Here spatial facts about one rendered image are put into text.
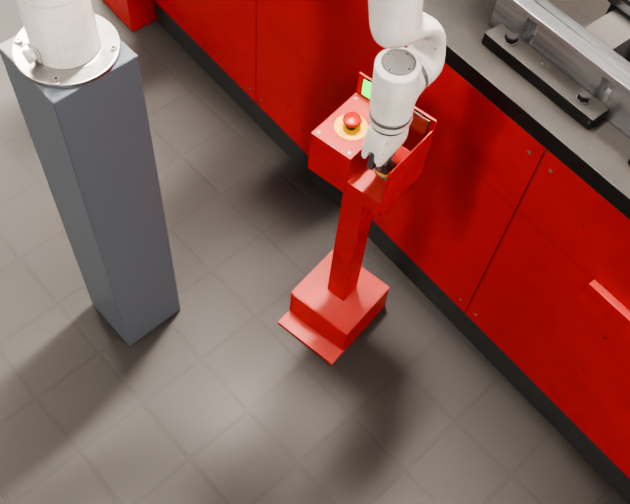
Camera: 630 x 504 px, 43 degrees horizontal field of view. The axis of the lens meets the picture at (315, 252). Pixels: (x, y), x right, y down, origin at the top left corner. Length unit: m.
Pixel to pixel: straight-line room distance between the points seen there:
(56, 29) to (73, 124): 0.19
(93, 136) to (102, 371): 0.88
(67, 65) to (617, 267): 1.14
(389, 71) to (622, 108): 0.51
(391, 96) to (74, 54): 0.56
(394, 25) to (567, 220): 0.65
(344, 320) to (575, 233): 0.72
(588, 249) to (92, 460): 1.33
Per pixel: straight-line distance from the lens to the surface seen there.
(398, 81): 1.41
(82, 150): 1.59
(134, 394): 2.24
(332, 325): 2.18
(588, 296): 1.82
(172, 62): 2.92
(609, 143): 1.69
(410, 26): 1.34
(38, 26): 1.44
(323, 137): 1.67
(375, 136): 1.54
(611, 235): 1.70
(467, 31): 1.81
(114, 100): 1.55
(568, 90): 1.71
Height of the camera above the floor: 2.06
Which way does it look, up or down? 58 degrees down
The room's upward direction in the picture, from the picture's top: 7 degrees clockwise
